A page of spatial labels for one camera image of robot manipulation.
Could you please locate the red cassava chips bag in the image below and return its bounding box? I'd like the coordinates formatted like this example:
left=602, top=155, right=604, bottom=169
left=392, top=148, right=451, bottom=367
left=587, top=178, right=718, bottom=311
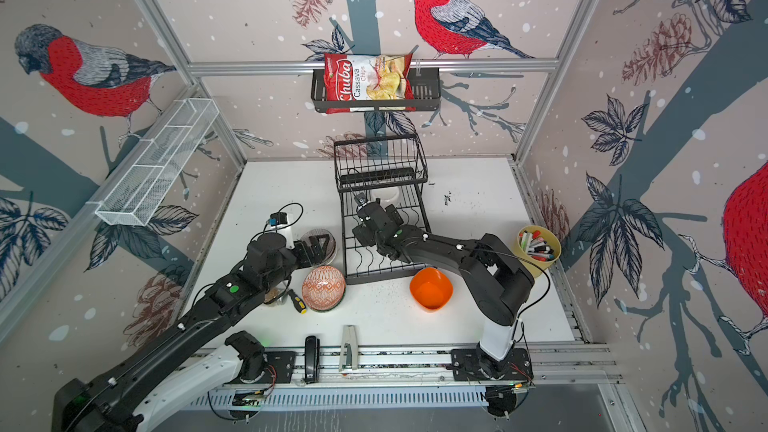
left=323, top=53, right=414, bottom=114

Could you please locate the grey metal bracket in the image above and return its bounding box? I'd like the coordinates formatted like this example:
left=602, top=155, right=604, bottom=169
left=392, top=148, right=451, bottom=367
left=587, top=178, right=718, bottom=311
left=338, top=325, right=359, bottom=372

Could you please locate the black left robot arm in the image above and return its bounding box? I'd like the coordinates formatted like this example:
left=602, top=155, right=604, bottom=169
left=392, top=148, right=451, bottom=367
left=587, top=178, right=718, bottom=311
left=51, top=232, right=329, bottom=431

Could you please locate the black wire dish rack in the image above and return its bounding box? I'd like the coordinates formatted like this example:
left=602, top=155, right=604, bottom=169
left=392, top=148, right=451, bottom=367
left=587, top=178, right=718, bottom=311
left=333, top=133, right=431, bottom=285

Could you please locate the yellow black screwdriver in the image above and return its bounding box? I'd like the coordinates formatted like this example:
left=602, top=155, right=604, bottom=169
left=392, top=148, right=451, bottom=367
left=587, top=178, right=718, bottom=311
left=287, top=289, right=307, bottom=314

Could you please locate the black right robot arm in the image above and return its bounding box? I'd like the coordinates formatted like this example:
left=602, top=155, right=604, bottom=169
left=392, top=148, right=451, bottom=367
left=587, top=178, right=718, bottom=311
left=353, top=194, right=535, bottom=375

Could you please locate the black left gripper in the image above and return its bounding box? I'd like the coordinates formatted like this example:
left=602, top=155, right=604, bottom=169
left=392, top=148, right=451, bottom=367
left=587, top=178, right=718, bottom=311
left=263, top=231, right=330, bottom=295

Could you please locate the white mesh wall basket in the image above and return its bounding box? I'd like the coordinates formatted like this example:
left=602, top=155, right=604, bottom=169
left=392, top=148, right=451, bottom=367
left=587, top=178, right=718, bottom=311
left=95, top=98, right=219, bottom=226

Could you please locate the orange plastic bowl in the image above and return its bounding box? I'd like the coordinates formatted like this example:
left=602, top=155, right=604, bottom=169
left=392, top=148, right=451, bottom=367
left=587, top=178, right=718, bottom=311
left=409, top=267, right=454, bottom=312

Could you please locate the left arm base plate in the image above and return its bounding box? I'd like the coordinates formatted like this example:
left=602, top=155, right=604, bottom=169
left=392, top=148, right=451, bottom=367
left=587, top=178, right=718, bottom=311
left=221, top=350, right=297, bottom=387

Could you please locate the black wall wire shelf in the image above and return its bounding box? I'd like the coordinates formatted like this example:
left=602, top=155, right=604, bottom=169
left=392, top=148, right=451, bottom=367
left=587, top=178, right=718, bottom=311
left=310, top=68, right=441, bottom=113

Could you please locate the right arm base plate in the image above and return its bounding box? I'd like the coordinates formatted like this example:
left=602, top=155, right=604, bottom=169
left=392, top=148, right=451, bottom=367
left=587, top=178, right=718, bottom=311
left=446, top=347, right=534, bottom=383

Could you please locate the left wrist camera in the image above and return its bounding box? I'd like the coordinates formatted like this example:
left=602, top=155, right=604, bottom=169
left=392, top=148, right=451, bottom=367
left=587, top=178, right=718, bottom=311
left=266, top=211, right=298, bottom=249

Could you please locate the red patterned ceramic bowl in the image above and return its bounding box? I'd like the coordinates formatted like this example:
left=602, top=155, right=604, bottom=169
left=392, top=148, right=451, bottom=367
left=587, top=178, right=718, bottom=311
left=301, top=266, right=346, bottom=312

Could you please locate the white ceramic bowl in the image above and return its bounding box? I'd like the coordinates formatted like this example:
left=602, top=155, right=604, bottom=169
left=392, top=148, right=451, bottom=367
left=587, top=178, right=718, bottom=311
left=370, top=187, right=401, bottom=207

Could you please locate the yellow marker cup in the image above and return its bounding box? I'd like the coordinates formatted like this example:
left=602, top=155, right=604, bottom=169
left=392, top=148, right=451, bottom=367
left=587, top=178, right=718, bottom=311
left=512, top=225, right=562, bottom=279

